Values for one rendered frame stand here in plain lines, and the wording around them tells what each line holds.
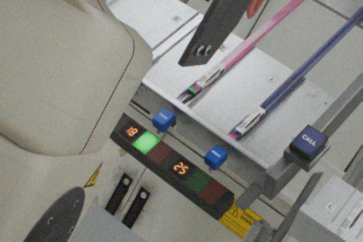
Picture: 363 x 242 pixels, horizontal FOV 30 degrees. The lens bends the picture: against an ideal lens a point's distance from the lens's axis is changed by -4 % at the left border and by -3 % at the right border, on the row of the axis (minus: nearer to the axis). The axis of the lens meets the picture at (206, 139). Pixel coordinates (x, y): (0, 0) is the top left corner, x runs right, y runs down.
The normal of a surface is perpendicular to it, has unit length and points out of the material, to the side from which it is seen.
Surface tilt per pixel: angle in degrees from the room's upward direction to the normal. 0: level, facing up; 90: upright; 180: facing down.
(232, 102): 47
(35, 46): 82
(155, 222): 90
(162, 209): 90
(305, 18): 90
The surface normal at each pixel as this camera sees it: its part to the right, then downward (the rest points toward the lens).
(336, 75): -0.43, 0.00
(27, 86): -0.17, 0.01
